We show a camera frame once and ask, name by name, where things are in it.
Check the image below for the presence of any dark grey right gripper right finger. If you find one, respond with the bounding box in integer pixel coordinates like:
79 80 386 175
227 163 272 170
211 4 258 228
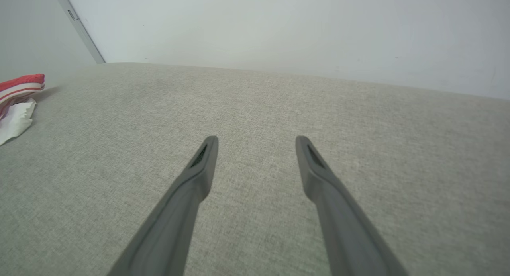
295 135 409 276

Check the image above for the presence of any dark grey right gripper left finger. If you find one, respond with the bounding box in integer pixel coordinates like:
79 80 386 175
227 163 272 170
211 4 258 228
106 135 219 276

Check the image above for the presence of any red and white garment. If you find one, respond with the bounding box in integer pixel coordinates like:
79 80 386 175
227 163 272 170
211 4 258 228
0 73 45 146

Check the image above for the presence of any grey fabric sofa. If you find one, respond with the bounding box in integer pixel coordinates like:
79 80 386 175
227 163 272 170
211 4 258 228
0 62 510 276

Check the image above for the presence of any grey metal frame strip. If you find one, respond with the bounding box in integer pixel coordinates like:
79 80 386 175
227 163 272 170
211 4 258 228
52 0 106 64

